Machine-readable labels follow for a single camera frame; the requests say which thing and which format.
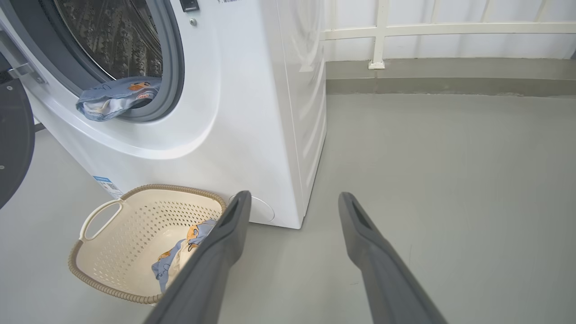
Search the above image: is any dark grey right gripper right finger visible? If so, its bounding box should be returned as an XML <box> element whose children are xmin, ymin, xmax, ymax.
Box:
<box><xmin>338</xmin><ymin>192</ymin><xmax>448</xmax><ymax>324</ymax></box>

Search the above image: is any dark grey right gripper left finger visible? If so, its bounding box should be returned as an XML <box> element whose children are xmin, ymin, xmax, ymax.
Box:
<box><xmin>144</xmin><ymin>190</ymin><xmax>252</xmax><ymax>324</ymax></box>

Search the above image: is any white metal railing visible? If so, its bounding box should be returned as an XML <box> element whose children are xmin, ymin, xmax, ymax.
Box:
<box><xmin>322</xmin><ymin>0</ymin><xmax>576</xmax><ymax>69</ymax></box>

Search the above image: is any blue cartoon print garment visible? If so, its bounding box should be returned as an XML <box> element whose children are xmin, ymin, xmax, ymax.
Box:
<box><xmin>76</xmin><ymin>76</ymin><xmax>162</xmax><ymax>122</ymax></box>

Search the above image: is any cream perforated laundry basket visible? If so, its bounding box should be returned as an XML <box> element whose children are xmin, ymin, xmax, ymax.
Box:
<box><xmin>68</xmin><ymin>184</ymin><xmax>227</xmax><ymax>305</ymax></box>

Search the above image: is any white front-load washing machine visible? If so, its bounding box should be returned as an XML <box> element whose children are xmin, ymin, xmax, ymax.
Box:
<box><xmin>0</xmin><ymin>0</ymin><xmax>328</xmax><ymax>229</ymax></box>

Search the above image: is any blue white energy label sticker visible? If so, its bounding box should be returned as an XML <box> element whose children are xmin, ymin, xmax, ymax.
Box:
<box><xmin>93</xmin><ymin>176</ymin><xmax>123</xmax><ymax>199</ymax></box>

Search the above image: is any cream and blue cartoon garment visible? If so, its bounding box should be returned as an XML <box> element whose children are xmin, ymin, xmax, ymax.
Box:
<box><xmin>152</xmin><ymin>219</ymin><xmax>217</xmax><ymax>293</ymax></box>

